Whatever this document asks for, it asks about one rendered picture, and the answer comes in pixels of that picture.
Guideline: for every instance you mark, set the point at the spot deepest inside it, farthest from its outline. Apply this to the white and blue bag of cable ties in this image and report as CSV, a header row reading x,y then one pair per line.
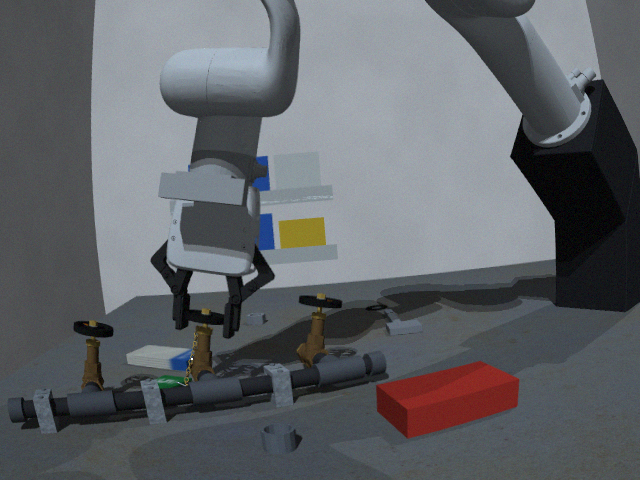
x,y
160,357

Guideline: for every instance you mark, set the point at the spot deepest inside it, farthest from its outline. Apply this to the red rectangular block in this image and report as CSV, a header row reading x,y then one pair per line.
x,y
432,402

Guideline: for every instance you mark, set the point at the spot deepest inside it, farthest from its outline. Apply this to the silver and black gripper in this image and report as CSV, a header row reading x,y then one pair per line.
x,y
210,238

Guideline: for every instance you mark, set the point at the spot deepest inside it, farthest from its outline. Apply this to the dark grey pipe with three valves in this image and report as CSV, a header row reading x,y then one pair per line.
x,y
208,388

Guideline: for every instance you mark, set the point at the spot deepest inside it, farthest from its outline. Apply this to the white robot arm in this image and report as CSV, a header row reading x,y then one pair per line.
x,y
261,82

